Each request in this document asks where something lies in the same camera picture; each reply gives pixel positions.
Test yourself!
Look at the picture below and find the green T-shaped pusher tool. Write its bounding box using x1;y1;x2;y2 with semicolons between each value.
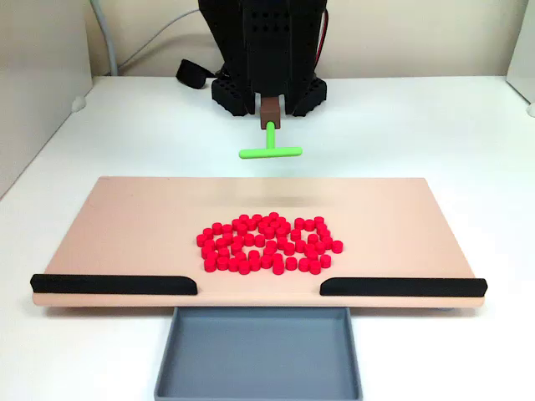
238;96;303;160

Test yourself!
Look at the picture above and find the beige flat board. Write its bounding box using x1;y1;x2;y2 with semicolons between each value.
32;175;488;310

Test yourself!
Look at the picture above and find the grey plastic tray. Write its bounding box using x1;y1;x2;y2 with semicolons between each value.
153;307;364;401

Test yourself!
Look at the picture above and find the white red black servo cable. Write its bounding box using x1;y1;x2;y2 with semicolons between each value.
315;8;330;64

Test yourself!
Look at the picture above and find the black strap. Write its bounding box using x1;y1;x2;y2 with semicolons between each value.
175;58;211;90

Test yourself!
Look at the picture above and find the thin grey cable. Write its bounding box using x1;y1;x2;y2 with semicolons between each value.
118;7;202;71

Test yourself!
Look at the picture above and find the thick grey cable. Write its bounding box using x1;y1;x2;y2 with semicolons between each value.
89;0;121;77

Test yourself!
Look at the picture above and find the black edge rail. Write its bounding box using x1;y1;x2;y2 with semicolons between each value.
319;277;488;298
29;273;198;297

